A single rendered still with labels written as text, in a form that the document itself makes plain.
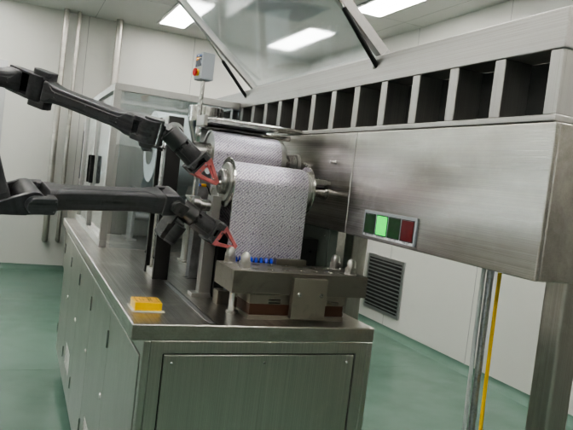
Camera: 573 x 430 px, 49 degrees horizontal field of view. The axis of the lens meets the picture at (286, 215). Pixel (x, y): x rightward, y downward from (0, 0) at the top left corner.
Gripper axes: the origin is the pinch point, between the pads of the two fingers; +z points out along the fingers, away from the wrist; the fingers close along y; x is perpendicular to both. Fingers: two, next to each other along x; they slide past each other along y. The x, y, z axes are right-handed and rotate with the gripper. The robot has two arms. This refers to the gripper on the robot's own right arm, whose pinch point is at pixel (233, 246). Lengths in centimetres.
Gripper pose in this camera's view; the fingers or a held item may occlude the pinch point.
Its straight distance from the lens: 182.8
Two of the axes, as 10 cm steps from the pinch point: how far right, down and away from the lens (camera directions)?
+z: 7.3, 5.8, 3.7
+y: 3.9, 0.9, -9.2
